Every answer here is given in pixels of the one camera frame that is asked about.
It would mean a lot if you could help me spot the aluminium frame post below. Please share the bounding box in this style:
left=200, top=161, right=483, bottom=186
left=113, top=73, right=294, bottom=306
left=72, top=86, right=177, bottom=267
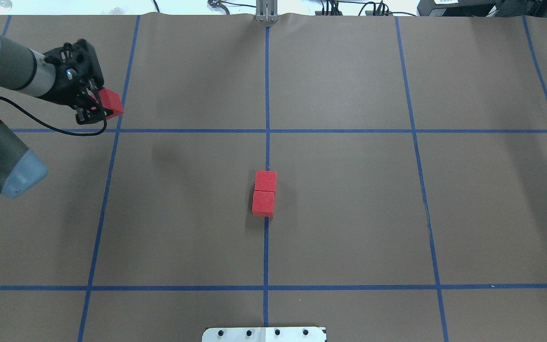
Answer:
left=255, top=0, right=279, bottom=23

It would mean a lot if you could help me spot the red cube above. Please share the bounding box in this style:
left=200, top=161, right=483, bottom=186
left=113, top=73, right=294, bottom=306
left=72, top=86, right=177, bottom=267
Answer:
left=91, top=87, right=124, bottom=120
left=254, top=170, right=277, bottom=192

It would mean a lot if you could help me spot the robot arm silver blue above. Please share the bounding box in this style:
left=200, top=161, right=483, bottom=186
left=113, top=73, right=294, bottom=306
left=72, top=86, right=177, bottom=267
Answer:
left=0, top=34, right=124, bottom=199

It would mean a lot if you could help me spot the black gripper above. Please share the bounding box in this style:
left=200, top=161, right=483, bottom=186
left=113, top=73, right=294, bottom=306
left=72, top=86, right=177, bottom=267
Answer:
left=43, top=66, right=113, bottom=125

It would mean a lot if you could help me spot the white camera pedestal column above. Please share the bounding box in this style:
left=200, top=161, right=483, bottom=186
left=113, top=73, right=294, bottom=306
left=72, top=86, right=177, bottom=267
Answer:
left=201, top=326, right=328, bottom=342

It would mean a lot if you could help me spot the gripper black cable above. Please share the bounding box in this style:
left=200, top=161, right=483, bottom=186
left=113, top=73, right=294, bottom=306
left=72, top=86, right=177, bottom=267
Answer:
left=0, top=93, right=108, bottom=137

